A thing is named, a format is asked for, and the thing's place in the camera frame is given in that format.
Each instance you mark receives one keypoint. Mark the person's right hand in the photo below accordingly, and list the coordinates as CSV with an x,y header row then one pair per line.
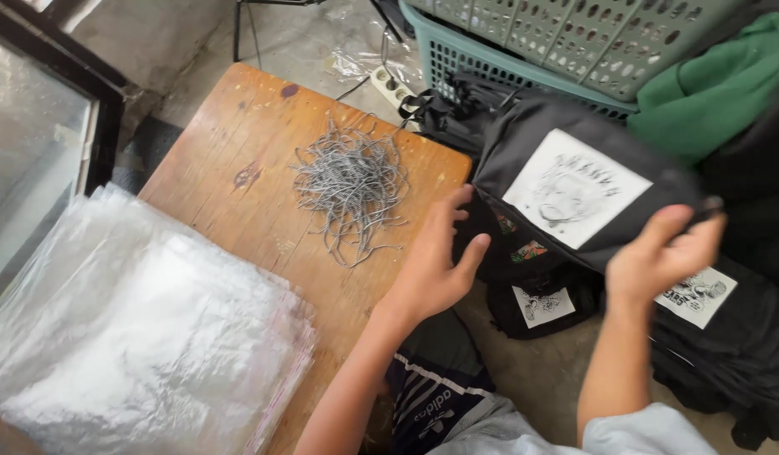
x,y
648,265

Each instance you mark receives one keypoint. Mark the person's left hand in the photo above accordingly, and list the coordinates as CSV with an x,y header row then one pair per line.
x,y
427,272

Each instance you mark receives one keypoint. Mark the black bag large white patch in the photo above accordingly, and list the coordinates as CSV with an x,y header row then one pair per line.
x,y
572,189

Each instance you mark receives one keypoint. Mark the black bag colourful patches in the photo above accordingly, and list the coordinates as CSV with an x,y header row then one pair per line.
x,y
528,251

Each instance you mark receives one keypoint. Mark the black bag small white patch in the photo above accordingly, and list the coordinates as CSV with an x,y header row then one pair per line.
x,y
544,306

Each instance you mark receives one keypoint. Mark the person's dark striped shorts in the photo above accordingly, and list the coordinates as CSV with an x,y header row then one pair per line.
x,y
434,392

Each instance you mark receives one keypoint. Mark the heap of black patched bags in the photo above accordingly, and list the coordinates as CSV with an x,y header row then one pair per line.
x,y
730,354

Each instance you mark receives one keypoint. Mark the black fabric heap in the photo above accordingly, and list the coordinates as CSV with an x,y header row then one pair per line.
x,y
756,196

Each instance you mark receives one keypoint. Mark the person's grey shirt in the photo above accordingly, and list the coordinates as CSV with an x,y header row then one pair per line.
x,y
642,433

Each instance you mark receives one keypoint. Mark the green cloth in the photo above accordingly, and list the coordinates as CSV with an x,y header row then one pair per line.
x,y
711,95

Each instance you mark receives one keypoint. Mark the white power strip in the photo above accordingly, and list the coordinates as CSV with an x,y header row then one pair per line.
x,y
392,88

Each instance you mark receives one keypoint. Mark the teal plastic basket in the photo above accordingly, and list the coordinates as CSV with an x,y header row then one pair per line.
x,y
465,57

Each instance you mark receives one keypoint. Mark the crumpled clear plastic wrap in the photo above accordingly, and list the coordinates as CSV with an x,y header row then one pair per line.
x,y
358,60

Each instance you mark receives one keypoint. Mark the grey perforated plastic basket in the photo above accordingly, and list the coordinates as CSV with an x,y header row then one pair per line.
x,y
591,38

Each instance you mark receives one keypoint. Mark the stack of clear plastic bags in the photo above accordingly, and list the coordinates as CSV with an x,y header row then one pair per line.
x,y
130,328

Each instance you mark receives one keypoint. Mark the dark grey floor mat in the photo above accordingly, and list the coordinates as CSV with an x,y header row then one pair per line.
x,y
146,155

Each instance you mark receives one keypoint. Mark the black framed glass window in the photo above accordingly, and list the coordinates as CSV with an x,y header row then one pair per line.
x,y
42,139

